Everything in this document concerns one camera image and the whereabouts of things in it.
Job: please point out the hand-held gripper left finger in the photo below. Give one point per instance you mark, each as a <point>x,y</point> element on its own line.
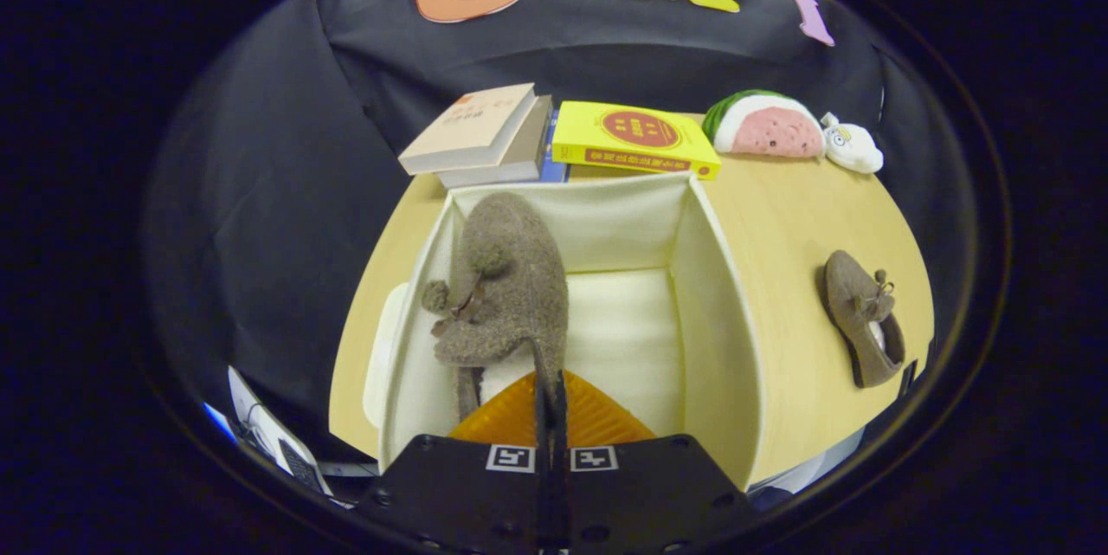
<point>467,490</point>

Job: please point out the blue book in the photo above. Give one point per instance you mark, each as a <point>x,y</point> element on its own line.
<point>554,165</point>

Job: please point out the black table clamp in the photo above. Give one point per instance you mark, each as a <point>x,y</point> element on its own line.
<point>906,377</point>

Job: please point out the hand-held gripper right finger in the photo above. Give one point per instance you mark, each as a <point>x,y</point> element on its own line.
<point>640,490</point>

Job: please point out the white plush toy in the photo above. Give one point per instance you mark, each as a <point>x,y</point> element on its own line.
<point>855,148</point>

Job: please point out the grey book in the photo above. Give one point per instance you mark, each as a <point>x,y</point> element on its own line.
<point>519,161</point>

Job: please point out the cream fabric storage box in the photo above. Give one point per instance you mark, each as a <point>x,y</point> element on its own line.
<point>623,321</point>

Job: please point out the yellow book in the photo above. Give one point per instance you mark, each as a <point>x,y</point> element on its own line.
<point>636,135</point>

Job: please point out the white printed sheet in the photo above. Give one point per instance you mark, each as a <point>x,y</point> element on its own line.
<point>277,442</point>

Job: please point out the brown fuzzy shoe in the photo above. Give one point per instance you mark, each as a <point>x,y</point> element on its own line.
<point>853,304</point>
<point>511,278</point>

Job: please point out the beige book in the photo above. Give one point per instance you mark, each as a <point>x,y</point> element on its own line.
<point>472,126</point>

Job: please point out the watermelon slice plush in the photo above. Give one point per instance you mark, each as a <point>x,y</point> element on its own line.
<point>770,129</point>

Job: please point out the black backdrop cloth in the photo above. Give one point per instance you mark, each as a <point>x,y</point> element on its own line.
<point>260,217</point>

